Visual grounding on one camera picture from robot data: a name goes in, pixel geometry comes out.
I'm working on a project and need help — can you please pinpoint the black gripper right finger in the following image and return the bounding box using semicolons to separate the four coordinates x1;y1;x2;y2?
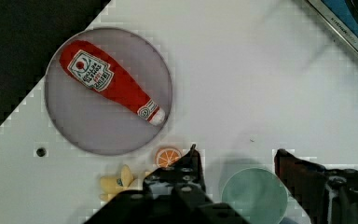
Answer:
274;149;358;224

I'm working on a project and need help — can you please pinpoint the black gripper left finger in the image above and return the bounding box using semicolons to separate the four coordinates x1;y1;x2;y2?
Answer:
143;144;206;198

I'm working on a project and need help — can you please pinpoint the black toaster oven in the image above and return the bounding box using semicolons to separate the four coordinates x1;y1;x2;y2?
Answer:
303;0;358;55

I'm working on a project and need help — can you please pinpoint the orange slice toy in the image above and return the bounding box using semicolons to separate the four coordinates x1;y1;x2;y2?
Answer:
155;147;182;167

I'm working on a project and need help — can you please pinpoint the green cup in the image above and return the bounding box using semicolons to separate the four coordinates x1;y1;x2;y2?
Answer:
221;168;288;224

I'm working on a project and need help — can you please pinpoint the peeled banana toy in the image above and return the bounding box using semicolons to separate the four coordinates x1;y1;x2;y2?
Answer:
100;164;151;202

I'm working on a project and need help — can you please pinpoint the grey round plate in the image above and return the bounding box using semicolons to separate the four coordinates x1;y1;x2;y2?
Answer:
45;28;173;155

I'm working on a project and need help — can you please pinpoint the red plush ketchup bottle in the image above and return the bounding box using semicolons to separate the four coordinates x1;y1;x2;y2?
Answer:
59;40;166;126

